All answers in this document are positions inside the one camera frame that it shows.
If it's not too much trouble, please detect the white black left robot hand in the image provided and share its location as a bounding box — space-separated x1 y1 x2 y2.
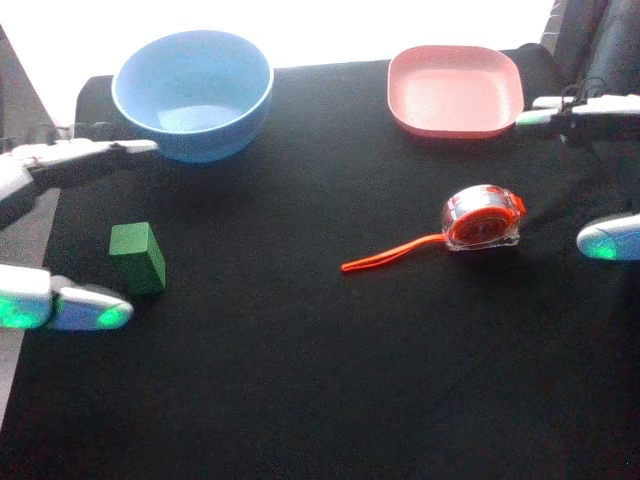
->
0 138 160 332

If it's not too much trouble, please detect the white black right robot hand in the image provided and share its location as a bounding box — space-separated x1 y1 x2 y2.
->
514 93 640 262

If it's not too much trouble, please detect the clear orange tape measure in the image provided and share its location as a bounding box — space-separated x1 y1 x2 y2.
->
340 183 528 274

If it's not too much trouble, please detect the green block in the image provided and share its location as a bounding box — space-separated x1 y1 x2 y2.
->
108 221 167 295

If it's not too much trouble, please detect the blue bowl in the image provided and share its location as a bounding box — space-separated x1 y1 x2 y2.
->
110 29 275 164

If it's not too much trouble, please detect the pink square plate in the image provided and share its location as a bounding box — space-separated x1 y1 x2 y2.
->
386 44 525 140

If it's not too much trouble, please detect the dark background furniture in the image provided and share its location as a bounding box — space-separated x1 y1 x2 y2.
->
539 0 640 99

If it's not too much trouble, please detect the black table cloth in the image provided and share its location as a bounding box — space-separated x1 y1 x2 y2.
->
0 47 640 480

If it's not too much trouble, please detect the thin black cable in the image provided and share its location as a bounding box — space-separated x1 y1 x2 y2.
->
559 77 609 146

